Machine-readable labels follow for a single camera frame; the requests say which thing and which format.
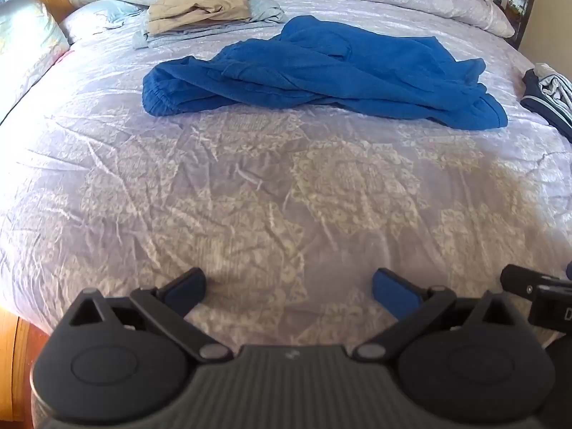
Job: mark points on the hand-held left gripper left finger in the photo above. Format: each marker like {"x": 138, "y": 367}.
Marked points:
{"x": 185, "y": 292}

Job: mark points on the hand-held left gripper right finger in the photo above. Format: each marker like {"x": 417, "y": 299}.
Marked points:
{"x": 393, "y": 295}

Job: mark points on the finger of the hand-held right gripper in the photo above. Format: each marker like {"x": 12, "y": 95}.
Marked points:
{"x": 520, "y": 279}

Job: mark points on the blue pants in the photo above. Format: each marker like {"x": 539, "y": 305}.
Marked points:
{"x": 313, "y": 67}

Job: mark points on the beige folded pants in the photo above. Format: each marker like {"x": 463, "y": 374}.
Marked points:
{"x": 196, "y": 2}

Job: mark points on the navy striped clothing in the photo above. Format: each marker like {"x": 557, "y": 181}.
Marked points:
{"x": 552, "y": 91}

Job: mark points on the light blue folded garment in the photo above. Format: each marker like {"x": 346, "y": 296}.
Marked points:
{"x": 263, "y": 13}

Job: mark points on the light blue pillow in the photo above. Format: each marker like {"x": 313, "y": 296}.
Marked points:
{"x": 98, "y": 15}

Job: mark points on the floral pillow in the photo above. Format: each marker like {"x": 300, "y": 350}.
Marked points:
{"x": 27, "y": 49}

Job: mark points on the wooden bed frame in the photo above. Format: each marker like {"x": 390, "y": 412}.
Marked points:
{"x": 27, "y": 357}

